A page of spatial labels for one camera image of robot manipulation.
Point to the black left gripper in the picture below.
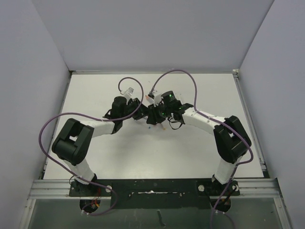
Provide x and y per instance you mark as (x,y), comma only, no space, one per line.
(142,110)

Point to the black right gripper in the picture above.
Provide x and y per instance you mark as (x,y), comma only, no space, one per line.
(154,119)

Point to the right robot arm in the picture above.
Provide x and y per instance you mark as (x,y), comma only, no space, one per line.
(232,141)

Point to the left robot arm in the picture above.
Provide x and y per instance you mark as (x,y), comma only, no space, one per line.
(72,143)

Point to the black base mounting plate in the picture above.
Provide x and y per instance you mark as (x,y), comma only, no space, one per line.
(199,193)

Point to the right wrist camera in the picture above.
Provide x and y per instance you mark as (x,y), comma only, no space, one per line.
(154,98)

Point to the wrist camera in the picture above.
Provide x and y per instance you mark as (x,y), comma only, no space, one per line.
(128,93)
(154,98)

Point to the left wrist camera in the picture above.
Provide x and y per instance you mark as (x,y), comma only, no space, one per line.
(128,93)

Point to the right side aluminium rail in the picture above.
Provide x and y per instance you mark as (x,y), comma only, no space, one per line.
(235,73)

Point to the aluminium frame rail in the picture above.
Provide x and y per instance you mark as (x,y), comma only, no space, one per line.
(259,206)

